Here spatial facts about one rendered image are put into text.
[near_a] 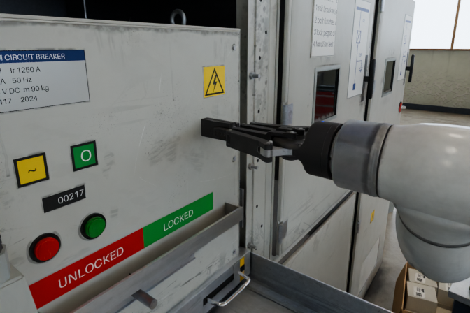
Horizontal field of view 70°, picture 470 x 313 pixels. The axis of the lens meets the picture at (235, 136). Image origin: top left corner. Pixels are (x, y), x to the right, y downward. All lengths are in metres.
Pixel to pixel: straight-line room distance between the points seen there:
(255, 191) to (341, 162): 0.38
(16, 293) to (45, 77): 0.21
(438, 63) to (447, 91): 0.60
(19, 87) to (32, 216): 0.14
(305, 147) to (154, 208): 0.25
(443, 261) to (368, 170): 0.16
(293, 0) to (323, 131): 0.41
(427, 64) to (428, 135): 7.97
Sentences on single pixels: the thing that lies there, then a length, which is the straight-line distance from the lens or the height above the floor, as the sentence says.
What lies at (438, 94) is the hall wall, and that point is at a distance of 8.38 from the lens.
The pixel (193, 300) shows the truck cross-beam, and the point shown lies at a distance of 0.68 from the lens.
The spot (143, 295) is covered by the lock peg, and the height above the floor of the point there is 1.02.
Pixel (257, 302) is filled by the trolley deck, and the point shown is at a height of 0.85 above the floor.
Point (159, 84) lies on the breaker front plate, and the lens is 0.50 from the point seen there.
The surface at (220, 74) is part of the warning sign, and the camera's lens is 0.60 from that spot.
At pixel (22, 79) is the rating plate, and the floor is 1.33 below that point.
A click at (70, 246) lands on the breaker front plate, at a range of 0.48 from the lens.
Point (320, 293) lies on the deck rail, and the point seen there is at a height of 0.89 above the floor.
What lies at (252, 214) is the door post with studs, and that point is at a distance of 0.79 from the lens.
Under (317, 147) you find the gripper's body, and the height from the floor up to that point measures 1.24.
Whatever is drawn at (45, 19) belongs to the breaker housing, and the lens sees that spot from 0.42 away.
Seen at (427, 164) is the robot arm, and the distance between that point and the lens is 0.39.
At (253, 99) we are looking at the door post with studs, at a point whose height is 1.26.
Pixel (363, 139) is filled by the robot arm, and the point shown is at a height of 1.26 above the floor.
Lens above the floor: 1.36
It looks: 15 degrees down
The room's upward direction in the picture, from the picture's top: straight up
